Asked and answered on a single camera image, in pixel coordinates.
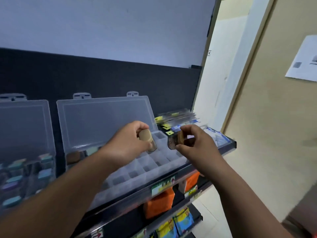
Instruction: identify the orange packet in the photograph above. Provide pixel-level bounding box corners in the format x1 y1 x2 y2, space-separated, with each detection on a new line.
143 188 176 219
179 172 201 194

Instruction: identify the blue yellow packet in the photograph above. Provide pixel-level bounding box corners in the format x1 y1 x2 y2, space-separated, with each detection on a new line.
173 207 195 236
155 218 179 238

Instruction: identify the person's left forearm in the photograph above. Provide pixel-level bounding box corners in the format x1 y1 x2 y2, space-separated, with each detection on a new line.
0 151 119 238

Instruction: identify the white printed paper sheet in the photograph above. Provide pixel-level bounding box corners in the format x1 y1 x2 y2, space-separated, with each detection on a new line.
285 35 317 83

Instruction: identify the person's left hand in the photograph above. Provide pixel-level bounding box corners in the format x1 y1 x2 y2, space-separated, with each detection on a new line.
99 121 153 169

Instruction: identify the person's right hand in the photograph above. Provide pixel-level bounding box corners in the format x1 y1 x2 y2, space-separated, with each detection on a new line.
174 124 225 176

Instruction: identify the narrow black shelf back panel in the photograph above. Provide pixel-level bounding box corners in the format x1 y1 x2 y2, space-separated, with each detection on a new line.
0 48 202 137

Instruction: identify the person's right forearm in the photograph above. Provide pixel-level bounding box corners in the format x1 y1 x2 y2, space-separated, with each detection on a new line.
205 158 295 238

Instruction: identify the yellow white shelf label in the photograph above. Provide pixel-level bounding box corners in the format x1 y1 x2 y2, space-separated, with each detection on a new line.
184 185 198 199

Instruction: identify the row of small tubes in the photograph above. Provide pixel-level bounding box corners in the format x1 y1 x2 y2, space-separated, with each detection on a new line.
0 153 54 209

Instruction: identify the brown eraser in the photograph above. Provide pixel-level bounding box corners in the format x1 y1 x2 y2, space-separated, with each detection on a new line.
138 129 158 153
167 131 195 150

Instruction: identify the heap of yellow blue packets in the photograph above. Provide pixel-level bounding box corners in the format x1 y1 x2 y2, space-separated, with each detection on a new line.
155 109 231 148

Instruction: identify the green white shelf label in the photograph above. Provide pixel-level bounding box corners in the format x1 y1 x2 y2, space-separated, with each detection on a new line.
151 176 176 196

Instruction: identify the white door frame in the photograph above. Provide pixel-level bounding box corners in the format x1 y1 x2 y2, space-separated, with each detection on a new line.
212 0 277 134

